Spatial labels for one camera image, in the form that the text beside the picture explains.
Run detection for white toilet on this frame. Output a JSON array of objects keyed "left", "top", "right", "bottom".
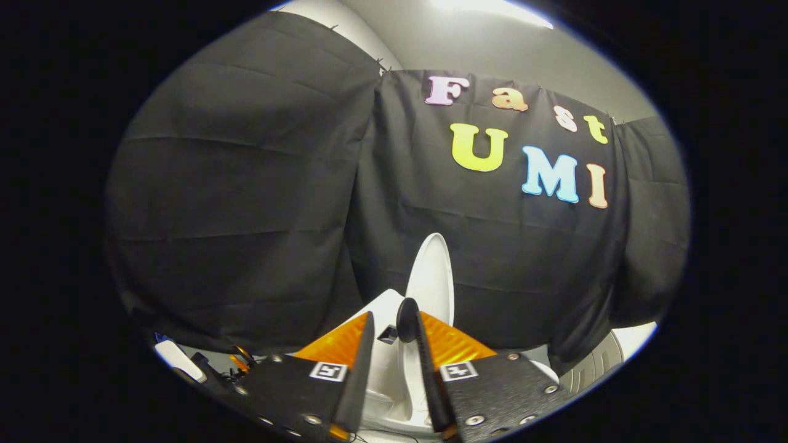
[{"left": 345, "top": 288, "right": 561, "bottom": 434}]

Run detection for white flat panel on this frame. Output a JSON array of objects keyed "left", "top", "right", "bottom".
[{"left": 613, "top": 322, "right": 658, "bottom": 361}]

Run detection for black backdrop cloth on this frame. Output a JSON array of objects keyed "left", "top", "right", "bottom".
[{"left": 105, "top": 11, "right": 691, "bottom": 364}]

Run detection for white toilet lid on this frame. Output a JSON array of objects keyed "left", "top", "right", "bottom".
[{"left": 405, "top": 233, "right": 456, "bottom": 327}]

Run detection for grey ribbed floor panel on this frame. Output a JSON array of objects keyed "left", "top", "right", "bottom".
[{"left": 557, "top": 332, "right": 625, "bottom": 396}]

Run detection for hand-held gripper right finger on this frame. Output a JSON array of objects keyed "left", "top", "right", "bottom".
[{"left": 412, "top": 311, "right": 574, "bottom": 442}]

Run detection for white flat object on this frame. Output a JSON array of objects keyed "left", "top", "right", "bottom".
[{"left": 154, "top": 340, "right": 207, "bottom": 383}]

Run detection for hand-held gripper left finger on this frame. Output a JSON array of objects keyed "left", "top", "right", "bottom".
[{"left": 229, "top": 311, "right": 376, "bottom": 442}]

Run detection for black round lid handle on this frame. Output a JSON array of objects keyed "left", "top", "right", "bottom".
[{"left": 396, "top": 297, "right": 421, "bottom": 343}]

